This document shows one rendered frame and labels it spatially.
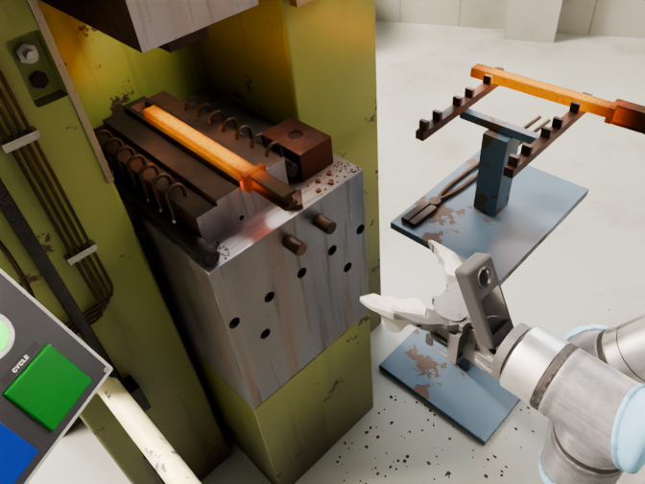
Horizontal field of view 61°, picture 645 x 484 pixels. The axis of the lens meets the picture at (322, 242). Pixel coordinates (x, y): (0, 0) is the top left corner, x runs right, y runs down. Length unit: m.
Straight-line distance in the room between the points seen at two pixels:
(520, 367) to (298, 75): 0.75
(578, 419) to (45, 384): 0.62
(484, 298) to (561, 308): 1.44
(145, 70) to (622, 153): 2.20
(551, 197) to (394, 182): 1.21
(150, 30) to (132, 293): 0.55
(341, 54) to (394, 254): 1.13
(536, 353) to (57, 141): 0.74
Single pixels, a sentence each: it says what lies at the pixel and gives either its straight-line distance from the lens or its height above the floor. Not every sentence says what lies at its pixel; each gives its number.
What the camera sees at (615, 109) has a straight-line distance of 1.29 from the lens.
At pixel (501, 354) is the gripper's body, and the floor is 1.00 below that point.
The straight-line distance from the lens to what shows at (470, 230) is 1.34.
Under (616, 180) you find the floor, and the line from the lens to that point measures 2.75.
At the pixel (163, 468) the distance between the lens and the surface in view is 1.09.
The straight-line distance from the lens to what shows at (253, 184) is 0.98.
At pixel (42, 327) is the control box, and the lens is 0.78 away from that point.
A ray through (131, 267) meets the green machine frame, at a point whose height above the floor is 0.84.
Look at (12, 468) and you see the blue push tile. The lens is 0.76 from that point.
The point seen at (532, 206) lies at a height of 0.67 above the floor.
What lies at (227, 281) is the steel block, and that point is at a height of 0.87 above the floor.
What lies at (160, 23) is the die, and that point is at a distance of 0.81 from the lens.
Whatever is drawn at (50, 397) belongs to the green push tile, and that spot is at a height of 1.00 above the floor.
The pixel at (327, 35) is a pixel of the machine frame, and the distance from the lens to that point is 1.22.
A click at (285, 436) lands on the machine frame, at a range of 1.48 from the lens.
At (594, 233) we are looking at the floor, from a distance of 2.44.
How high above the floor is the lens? 1.57
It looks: 43 degrees down
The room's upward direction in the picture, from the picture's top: 7 degrees counter-clockwise
